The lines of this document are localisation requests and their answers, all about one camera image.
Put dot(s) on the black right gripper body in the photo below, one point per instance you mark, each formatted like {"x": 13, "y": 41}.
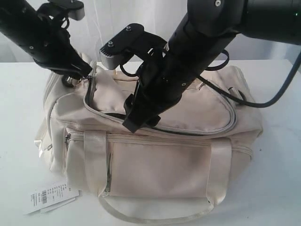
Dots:
{"x": 173, "y": 67}

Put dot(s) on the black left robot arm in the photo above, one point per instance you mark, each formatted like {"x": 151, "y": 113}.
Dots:
{"x": 59, "y": 25}

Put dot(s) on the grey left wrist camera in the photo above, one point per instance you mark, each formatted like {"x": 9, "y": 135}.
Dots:
{"x": 72, "y": 8}

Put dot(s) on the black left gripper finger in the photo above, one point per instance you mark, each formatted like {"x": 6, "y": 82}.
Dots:
{"x": 68, "y": 70}
{"x": 74, "y": 64}

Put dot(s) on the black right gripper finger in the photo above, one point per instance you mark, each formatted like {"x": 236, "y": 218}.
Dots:
{"x": 152, "y": 119}
{"x": 136, "y": 113}

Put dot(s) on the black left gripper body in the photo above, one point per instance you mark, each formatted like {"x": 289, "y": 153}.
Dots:
{"x": 20, "y": 23}

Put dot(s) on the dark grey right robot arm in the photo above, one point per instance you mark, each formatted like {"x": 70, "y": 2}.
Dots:
{"x": 204, "y": 32}

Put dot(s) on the white paper hang tag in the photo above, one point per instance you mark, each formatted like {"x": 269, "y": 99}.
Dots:
{"x": 48, "y": 196}

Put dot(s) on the cream duffel bag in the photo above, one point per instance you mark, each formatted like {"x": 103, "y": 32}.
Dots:
{"x": 195, "y": 150}

